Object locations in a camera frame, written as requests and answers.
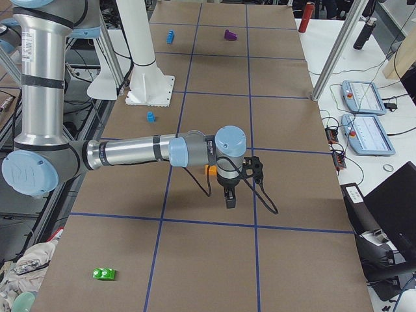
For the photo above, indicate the upper teach pendant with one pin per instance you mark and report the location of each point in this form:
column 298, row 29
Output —
column 362, row 97

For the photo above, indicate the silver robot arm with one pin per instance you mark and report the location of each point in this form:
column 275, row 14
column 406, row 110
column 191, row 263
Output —
column 43, row 158

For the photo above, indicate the crumpled cloth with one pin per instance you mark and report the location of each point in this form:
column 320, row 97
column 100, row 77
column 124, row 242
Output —
column 26, row 275

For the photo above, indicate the blue two-stud block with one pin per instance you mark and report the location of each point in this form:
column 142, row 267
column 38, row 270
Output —
column 170, row 36

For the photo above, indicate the small blue block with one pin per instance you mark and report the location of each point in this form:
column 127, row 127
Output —
column 150, row 117

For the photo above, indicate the teach pendant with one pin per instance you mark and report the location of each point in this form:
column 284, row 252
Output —
column 362, row 97
column 366, row 136

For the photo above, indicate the black bottle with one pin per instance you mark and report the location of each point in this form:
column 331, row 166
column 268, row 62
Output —
column 365, row 33

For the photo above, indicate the red bottle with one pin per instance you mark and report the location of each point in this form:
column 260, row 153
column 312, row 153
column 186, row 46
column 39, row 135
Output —
column 306, row 16

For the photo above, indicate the white remote control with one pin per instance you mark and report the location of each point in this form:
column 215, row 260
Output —
column 354, row 194

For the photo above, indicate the purple trapezoid block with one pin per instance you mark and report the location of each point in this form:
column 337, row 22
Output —
column 230, row 35

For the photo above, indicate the black laptop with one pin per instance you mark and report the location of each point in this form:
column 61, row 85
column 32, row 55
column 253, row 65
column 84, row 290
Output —
column 392, row 204

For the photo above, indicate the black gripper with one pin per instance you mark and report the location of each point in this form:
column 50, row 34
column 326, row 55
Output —
column 228, row 183

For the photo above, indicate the orange black adapter box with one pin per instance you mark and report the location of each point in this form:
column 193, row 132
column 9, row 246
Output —
column 331, row 135

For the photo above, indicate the lower teach pendant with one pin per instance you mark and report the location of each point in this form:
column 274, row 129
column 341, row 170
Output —
column 366, row 136

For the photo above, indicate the orange trapezoid block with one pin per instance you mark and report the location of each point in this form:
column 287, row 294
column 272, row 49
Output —
column 210, row 170

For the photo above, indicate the white pedestal column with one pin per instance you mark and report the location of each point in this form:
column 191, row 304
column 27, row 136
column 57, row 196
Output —
column 148, row 85

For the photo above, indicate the green two-stud block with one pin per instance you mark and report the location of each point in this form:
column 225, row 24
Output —
column 105, row 274

